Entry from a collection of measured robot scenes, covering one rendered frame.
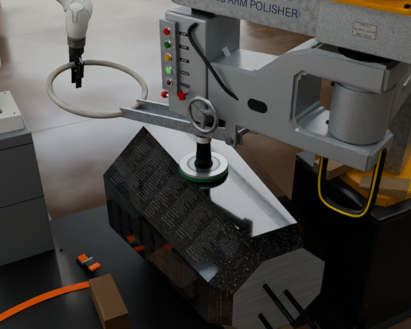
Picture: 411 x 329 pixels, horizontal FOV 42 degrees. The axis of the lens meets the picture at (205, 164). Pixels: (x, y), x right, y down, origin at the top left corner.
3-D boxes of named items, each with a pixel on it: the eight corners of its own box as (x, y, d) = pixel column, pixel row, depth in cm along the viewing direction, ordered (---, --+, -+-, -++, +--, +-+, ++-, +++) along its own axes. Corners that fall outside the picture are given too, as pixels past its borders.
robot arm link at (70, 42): (72, 40, 256) (72, 51, 260) (89, 37, 261) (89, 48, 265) (63, 32, 261) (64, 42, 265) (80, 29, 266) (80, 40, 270)
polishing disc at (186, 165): (203, 185, 222) (203, 182, 222) (169, 166, 235) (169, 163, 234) (237, 165, 235) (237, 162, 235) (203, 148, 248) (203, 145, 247)
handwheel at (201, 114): (231, 129, 205) (232, 94, 197) (215, 140, 199) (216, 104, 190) (201, 118, 213) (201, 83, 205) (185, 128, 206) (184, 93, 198)
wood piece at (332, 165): (342, 157, 253) (344, 148, 250) (358, 166, 246) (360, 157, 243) (312, 170, 243) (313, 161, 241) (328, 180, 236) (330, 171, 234)
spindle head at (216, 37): (270, 123, 215) (278, 14, 191) (239, 145, 201) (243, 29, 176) (201, 99, 234) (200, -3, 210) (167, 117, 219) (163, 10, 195)
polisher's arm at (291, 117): (385, 175, 190) (415, 43, 164) (358, 205, 175) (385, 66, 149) (222, 115, 229) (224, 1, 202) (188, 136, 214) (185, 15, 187)
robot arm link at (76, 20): (85, 41, 258) (89, 29, 268) (86, 11, 248) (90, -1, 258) (63, 38, 257) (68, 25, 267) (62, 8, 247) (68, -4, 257)
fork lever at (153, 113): (263, 130, 217) (262, 119, 215) (235, 149, 204) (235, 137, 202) (144, 105, 258) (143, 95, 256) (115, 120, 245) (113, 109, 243)
